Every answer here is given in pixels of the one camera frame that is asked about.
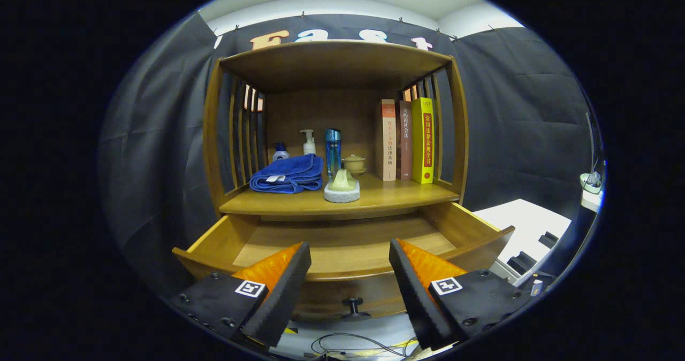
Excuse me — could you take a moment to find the beige lidded teacup with saucer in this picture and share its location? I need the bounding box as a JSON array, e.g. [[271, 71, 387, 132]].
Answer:
[[341, 155, 368, 175]]

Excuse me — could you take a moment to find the black drawer knob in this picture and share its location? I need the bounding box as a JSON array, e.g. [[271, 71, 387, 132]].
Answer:
[[341, 297, 371, 321]]

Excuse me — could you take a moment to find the white and orange book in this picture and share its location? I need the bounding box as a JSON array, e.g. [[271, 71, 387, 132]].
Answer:
[[375, 99, 398, 182]]

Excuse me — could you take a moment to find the wooden drawer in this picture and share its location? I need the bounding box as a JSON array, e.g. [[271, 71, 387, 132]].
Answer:
[[171, 202, 516, 320]]

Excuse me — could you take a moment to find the brown book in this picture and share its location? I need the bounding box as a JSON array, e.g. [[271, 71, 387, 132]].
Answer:
[[395, 100, 414, 181]]

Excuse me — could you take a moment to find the yellow book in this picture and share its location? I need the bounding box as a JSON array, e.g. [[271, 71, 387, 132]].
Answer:
[[411, 97, 435, 185]]

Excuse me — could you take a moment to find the white furniture unit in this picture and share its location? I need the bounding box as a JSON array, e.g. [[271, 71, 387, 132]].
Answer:
[[474, 198, 573, 287]]

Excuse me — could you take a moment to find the black cable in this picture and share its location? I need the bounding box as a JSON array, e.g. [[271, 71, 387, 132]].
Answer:
[[310, 332, 423, 360]]

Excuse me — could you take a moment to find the wooden countertop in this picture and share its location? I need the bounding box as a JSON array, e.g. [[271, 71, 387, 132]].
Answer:
[[219, 171, 461, 216]]

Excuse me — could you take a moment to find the small white device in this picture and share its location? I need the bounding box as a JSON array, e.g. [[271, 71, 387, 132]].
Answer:
[[580, 171, 604, 213]]

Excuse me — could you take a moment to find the wooden cabinet frame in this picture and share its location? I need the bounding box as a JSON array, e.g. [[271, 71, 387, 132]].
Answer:
[[202, 40, 471, 319]]

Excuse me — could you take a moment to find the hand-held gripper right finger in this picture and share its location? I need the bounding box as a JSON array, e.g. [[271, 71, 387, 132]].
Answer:
[[389, 238, 533, 351]]

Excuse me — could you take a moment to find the pale green item white base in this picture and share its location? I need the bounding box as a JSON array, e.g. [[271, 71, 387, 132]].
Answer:
[[323, 168, 361, 203]]

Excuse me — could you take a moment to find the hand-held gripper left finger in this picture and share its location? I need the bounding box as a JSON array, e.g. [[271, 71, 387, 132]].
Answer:
[[170, 242, 312, 348]]

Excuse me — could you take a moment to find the blue folded towel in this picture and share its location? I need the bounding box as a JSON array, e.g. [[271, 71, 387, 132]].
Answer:
[[249, 154, 325, 195]]

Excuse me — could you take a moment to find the tall blue glass bottle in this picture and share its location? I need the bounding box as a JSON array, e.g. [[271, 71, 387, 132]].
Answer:
[[325, 128, 342, 179]]

